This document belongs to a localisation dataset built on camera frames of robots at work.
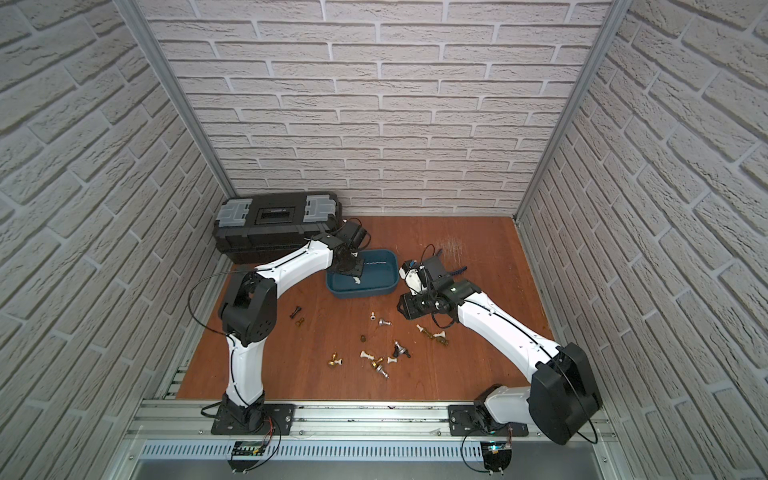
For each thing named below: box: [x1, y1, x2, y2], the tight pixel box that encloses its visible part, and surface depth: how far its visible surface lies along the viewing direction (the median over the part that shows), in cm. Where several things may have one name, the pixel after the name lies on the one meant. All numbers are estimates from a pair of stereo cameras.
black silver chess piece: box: [392, 340, 411, 358], surface depth 86 cm
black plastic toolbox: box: [213, 191, 343, 265], surface depth 97 cm
